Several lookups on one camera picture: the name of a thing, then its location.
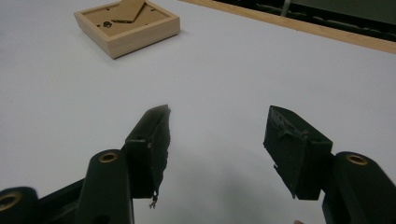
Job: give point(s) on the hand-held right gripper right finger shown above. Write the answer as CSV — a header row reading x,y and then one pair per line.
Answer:
x,y
295,149

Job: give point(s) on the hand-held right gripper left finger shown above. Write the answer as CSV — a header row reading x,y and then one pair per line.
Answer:
x,y
146,155

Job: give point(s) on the small wooden block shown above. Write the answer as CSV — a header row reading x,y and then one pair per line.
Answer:
x,y
137,37

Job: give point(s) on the white table cover sheet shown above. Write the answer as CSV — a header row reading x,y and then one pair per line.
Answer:
x,y
218,77

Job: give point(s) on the white metal desk frame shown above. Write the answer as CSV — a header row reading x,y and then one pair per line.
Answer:
x,y
285,6

